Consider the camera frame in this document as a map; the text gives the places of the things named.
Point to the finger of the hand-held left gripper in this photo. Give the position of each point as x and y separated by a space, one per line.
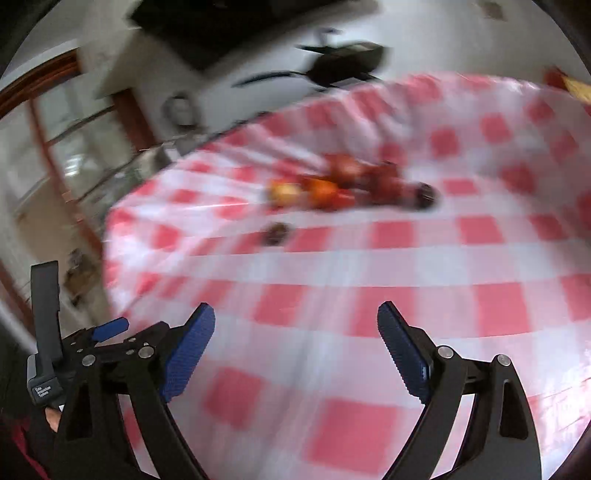
111 328
147 334

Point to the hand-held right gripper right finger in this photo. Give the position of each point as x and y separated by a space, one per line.
404 350

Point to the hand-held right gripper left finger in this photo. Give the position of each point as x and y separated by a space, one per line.
189 350

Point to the person's left forearm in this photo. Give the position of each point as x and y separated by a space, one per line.
21 454

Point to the person's left hand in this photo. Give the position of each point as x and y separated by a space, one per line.
53 417

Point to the red white checkered tablecloth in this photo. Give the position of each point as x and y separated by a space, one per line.
369 286

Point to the wooden glass door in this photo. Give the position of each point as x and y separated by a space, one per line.
41 152

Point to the dark object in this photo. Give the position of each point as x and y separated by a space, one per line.
346 60

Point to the black television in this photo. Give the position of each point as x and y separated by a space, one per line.
207 27

